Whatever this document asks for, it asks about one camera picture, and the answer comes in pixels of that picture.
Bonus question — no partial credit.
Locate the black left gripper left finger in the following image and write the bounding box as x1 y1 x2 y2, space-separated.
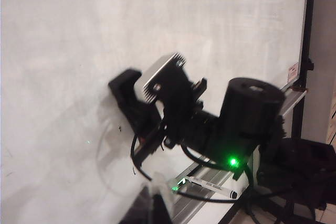
119 184 153 224

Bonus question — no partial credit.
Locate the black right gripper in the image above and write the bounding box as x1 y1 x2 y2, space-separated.
122 99 220 165

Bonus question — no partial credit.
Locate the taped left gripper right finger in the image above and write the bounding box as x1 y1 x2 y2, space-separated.
153 172 176 224

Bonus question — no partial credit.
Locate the black magnetic whiteboard eraser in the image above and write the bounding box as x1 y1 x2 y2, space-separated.
108 69 142 111

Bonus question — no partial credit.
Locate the aluminium whiteboard pen tray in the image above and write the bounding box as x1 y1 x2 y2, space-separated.
167 87 308 224

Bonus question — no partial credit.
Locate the white marker pen black cap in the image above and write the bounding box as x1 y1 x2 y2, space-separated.
184 175 239 200

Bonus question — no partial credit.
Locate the red white label sticker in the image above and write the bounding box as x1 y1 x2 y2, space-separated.
287 62 300 83

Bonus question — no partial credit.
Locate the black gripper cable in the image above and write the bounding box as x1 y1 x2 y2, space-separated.
129 132 159 182

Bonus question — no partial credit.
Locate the black wrist camera silver heatsink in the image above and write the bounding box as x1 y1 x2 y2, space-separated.
141 52 208 120

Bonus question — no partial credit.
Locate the white whiteboard aluminium frame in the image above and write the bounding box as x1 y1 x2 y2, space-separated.
0 0 317 224

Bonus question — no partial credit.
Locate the black whiteboard stand post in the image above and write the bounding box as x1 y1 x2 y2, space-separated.
298 0 318 142

